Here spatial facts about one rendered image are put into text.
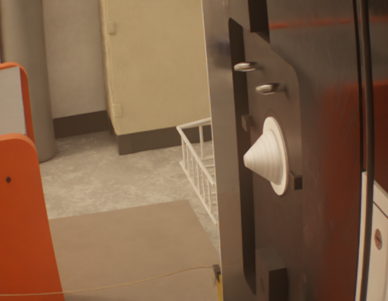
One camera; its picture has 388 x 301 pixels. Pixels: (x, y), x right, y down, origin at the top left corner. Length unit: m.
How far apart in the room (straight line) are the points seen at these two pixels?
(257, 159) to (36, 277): 0.47
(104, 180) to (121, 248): 2.11
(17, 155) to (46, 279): 0.17
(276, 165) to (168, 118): 3.26
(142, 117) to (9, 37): 0.73
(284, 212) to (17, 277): 0.48
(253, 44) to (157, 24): 3.09
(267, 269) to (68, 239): 1.01
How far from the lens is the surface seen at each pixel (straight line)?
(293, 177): 0.65
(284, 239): 0.73
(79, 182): 3.77
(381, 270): 0.49
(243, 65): 0.71
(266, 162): 0.70
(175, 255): 1.62
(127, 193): 3.62
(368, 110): 0.45
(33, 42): 3.86
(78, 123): 4.28
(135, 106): 3.90
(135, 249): 1.65
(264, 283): 0.76
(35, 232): 1.07
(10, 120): 1.10
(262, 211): 0.79
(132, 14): 3.79
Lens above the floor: 1.48
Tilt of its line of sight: 22 degrees down
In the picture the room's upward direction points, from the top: 5 degrees counter-clockwise
